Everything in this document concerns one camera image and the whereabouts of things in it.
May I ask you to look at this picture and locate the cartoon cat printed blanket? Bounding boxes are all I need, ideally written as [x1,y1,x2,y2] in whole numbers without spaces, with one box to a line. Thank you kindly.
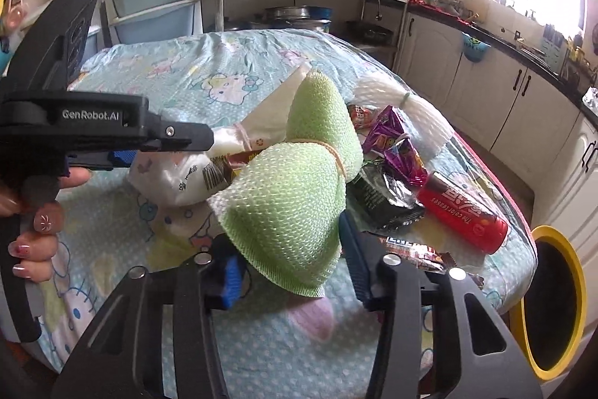
[28,30,538,399]

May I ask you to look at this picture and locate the brown striped snack wrapper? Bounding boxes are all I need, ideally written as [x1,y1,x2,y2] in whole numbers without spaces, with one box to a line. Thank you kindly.
[378,233,461,273]

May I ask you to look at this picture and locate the white printed packet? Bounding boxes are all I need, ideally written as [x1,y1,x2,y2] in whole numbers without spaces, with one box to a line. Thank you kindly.
[128,147,244,209]

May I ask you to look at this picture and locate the small green foam net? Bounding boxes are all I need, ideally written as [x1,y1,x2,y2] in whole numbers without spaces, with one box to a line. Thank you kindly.
[286,69,364,182]

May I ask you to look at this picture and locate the large green foam net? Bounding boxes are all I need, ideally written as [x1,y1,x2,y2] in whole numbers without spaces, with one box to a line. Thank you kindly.
[208,142,349,299]

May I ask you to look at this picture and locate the steel pots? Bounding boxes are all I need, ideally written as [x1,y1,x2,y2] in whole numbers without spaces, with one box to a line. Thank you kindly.
[264,5,333,33]

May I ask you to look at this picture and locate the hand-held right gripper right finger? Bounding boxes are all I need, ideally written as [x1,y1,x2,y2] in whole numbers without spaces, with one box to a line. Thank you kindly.
[339,209,545,399]

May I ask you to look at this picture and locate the purple snack wrapper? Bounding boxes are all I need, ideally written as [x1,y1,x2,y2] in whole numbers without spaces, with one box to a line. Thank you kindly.
[363,105,429,187]

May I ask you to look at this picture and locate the white plastic bag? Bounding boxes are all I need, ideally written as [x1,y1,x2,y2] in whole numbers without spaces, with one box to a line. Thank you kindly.
[206,62,313,157]

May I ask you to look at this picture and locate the red can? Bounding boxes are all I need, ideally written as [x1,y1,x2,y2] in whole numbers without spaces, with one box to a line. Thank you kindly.
[416,171,509,254]

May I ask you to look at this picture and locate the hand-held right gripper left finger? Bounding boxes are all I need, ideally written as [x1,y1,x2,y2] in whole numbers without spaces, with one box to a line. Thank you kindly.
[50,235,248,399]

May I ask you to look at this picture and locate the yellow rim trash bin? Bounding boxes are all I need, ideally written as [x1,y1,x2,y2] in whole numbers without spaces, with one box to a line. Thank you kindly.
[509,225,588,382]

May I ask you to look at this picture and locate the person's left hand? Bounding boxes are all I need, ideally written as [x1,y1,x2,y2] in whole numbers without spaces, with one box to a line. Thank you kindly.
[0,168,93,280]

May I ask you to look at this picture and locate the black snack wrapper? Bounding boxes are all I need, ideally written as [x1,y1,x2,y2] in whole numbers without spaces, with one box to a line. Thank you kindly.
[348,163,426,231]

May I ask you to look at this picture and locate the white foam net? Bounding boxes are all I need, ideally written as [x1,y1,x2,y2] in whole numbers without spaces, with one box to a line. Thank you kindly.
[352,76,456,157]

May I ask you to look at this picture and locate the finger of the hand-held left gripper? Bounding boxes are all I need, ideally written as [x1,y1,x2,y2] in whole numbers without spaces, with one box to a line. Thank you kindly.
[148,111,216,153]
[66,148,139,172]

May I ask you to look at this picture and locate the multicolour plastic drawer unit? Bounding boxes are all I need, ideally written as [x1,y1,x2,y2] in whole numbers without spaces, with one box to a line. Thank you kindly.
[81,25,112,59]

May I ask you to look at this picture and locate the red snack wrapper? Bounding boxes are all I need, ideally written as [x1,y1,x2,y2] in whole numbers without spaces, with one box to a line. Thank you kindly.
[346,104,388,131]

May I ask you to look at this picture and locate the black wok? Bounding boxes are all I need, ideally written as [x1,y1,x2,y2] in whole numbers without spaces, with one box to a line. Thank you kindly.
[346,20,393,44]

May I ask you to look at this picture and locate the black kitchen countertop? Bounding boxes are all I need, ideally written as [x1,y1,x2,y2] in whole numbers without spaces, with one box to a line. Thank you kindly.
[406,0,598,124]

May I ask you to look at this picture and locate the blue hanging basket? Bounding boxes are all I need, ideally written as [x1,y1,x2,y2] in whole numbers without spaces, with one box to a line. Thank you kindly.
[462,32,492,63]

